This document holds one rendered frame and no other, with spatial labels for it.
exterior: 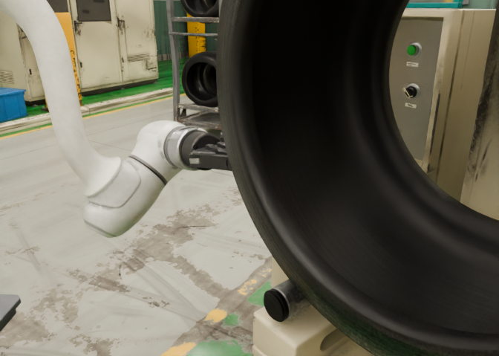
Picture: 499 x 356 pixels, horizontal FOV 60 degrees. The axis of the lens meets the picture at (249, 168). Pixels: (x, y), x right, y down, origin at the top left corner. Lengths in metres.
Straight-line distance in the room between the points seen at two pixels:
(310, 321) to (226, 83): 0.34
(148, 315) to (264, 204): 1.58
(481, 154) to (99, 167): 0.68
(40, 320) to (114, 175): 1.37
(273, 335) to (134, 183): 0.43
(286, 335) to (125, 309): 1.55
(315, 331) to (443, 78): 0.67
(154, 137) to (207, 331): 1.18
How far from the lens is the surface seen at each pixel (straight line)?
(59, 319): 2.16
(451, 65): 1.10
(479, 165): 0.78
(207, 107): 4.15
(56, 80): 0.88
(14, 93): 5.93
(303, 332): 0.63
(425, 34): 1.15
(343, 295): 0.49
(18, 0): 0.88
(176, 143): 0.87
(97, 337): 2.01
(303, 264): 0.51
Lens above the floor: 1.28
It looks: 21 degrees down
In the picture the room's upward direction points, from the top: straight up
